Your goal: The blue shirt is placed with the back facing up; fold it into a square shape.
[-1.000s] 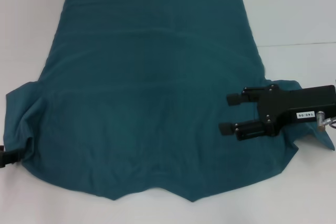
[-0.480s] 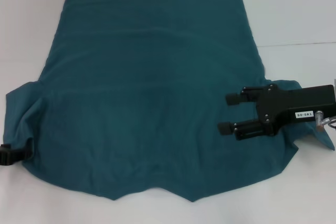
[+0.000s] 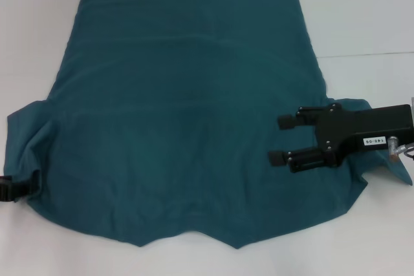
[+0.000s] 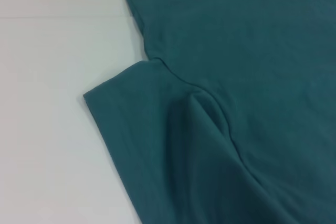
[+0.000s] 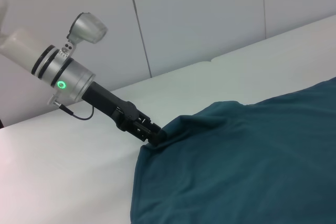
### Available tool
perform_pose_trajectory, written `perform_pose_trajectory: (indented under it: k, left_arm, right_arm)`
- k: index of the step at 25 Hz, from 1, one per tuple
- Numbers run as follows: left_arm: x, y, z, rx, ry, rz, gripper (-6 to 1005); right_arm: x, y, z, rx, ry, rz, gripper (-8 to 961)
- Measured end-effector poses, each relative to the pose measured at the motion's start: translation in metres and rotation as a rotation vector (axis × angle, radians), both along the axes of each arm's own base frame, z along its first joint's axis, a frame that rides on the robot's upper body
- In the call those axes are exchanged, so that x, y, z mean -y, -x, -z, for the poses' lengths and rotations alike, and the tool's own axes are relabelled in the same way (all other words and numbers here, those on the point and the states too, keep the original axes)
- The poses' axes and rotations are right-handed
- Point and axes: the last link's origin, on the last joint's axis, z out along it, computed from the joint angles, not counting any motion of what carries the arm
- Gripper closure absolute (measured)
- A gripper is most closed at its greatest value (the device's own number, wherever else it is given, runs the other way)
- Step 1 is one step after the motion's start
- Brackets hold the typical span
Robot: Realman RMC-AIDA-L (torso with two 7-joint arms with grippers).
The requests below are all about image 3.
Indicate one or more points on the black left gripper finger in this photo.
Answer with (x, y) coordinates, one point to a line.
(35, 185)
(6, 188)

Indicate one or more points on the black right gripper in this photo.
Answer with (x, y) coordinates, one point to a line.
(362, 127)

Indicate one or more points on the teal blue shirt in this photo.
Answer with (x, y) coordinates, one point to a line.
(194, 95)

